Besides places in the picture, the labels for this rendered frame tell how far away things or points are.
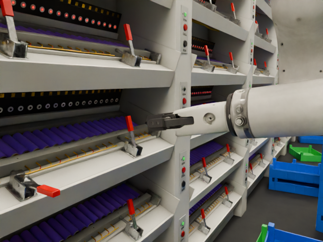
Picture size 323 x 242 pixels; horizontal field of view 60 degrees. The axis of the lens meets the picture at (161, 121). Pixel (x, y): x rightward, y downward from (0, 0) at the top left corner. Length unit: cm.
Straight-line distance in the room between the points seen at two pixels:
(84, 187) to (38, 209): 9
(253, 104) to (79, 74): 29
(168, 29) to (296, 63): 36
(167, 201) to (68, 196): 38
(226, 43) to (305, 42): 95
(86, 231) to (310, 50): 56
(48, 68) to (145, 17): 42
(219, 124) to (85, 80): 24
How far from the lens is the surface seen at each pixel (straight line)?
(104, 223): 70
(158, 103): 78
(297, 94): 44
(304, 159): 273
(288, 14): 45
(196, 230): 114
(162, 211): 83
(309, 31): 48
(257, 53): 212
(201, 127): 47
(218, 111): 46
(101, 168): 57
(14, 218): 46
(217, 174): 116
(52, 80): 47
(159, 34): 79
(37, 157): 53
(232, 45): 143
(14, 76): 43
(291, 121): 44
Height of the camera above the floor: 69
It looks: 8 degrees down
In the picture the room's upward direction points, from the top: straight up
